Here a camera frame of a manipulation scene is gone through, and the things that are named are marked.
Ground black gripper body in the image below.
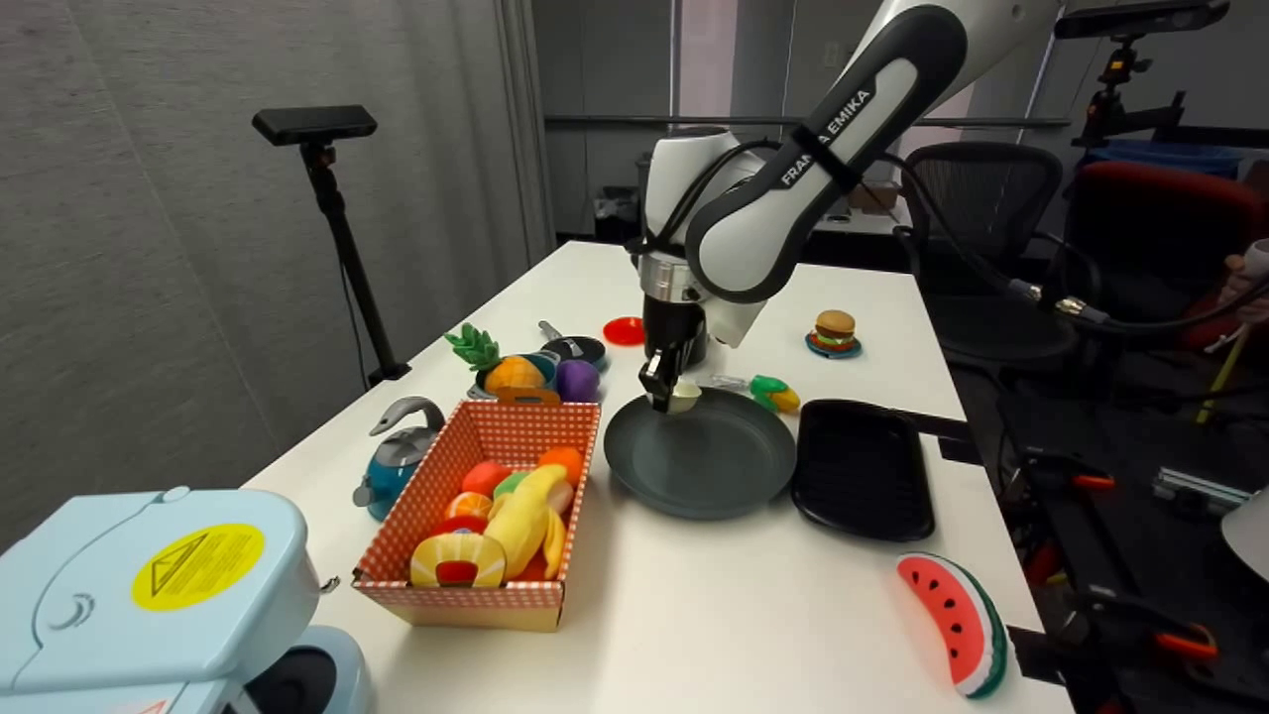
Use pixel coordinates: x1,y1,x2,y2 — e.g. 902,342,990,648
644,299,712,390

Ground grey frying pan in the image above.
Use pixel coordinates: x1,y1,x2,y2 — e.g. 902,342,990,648
604,385,800,525

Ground red toy plate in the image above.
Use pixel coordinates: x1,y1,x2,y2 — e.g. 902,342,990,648
599,312,651,354

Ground burger toy on teal plate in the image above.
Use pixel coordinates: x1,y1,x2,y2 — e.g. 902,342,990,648
805,305,866,362

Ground purple eggplant toy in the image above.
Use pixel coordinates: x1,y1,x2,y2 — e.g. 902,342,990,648
553,354,608,403

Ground green yellow corn toy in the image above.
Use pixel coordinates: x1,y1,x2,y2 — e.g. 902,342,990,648
747,374,805,415

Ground teal cup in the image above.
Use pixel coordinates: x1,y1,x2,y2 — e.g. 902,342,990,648
474,350,569,410

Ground small orange toy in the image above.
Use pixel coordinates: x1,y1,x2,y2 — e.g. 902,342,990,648
537,445,589,486

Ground yellow banana toy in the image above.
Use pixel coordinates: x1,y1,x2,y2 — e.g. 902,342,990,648
482,465,574,584

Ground red tomato toy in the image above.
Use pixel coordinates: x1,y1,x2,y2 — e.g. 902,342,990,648
456,457,517,500

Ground black ribbed plastic tray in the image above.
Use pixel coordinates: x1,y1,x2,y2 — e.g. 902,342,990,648
791,396,942,545

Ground sliced peach toy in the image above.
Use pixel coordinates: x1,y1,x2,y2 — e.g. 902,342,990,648
406,531,511,593

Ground orange checkered basket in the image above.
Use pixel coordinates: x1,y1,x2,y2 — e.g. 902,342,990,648
349,396,604,636

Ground black mesh office chair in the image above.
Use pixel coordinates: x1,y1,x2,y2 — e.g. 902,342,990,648
903,140,1068,367

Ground watermelon slice toy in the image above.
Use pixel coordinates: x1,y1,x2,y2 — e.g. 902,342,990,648
894,550,1010,703

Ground red office chair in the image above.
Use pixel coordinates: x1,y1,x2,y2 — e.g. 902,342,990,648
1063,156,1269,362

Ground light blue toy oven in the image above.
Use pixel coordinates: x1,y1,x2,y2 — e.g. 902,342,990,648
0,482,378,714

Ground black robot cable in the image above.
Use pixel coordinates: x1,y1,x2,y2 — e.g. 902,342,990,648
883,145,1269,342

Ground orange handled clamp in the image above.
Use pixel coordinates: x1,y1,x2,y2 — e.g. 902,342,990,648
1016,448,1124,502
1084,592,1220,671

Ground black camera on tripod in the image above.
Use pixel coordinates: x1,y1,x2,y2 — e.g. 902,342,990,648
1050,0,1235,149

